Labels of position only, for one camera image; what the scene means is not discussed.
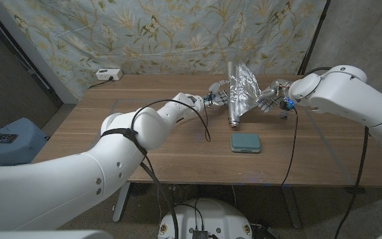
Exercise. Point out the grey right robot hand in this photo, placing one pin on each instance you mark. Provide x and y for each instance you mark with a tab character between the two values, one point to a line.
272	96

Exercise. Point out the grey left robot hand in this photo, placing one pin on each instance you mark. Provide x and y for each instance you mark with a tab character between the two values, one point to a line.
219	94

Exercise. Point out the aluminum foil roll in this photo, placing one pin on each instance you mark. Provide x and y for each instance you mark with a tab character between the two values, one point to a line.
240	93

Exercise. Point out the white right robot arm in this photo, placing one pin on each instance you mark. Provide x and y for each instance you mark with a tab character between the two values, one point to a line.
350	96

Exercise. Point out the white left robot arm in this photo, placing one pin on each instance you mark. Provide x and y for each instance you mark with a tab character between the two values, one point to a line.
95	166

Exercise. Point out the grey binder clip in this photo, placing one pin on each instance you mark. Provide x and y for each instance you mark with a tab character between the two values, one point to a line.
282	114
286	116

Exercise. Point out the teal sponge block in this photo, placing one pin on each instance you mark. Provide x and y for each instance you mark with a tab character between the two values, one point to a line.
245	143

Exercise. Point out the floral backdrop cloth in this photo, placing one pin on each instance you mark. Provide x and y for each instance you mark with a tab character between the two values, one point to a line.
161	33

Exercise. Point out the white power strip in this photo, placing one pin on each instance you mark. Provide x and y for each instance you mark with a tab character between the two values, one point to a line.
108	74

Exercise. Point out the grey table leg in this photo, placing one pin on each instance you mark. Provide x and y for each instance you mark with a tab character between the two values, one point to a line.
121	202
292	207

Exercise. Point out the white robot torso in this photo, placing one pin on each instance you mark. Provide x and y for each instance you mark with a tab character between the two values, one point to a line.
207	215

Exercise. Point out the black ribbed round object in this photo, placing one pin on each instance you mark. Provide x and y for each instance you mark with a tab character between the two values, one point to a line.
140	189

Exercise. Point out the blue storage bin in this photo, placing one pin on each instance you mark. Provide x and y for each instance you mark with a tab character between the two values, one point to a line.
12	149

